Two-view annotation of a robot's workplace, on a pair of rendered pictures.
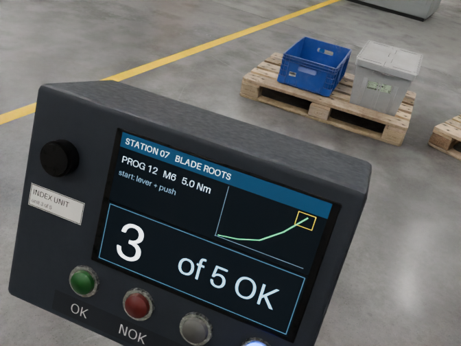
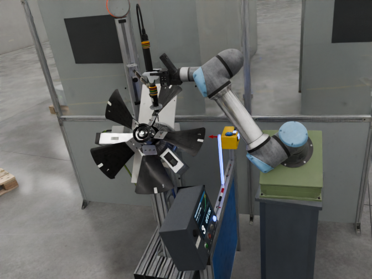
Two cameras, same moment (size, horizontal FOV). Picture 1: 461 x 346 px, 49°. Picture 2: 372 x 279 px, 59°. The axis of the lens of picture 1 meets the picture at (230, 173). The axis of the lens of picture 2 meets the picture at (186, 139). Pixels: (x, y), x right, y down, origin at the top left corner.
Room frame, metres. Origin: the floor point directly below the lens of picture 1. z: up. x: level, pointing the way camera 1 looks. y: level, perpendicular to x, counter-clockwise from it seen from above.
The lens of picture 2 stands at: (0.26, 1.00, 2.00)
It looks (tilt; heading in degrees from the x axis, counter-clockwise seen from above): 26 degrees down; 274
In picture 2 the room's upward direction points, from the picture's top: 7 degrees counter-clockwise
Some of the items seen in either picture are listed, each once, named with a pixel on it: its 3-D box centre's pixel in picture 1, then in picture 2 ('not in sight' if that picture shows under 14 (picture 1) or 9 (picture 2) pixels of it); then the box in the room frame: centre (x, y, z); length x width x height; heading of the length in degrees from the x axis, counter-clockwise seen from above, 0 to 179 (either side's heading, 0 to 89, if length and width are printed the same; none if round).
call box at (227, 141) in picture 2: not in sight; (230, 138); (0.10, -0.94, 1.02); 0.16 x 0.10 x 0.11; 75
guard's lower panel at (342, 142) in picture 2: not in sight; (200, 168); (0.33, -1.44, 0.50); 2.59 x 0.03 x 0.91; 165
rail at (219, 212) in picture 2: not in sight; (222, 199); (0.20, -0.55, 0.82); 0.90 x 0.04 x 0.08; 75
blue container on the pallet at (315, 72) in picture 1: (315, 65); not in sight; (3.77, -0.47, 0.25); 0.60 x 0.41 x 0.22; 164
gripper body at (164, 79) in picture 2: not in sight; (170, 76); (0.41, -0.72, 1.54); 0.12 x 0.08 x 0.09; 165
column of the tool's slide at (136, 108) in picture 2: not in sight; (143, 133); (0.77, -1.42, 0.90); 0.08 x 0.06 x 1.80; 20
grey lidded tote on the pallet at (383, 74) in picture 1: (383, 77); not in sight; (3.62, -0.95, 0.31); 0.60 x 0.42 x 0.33; 164
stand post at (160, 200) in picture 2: not in sight; (163, 217); (0.62, -0.88, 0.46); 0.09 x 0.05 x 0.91; 165
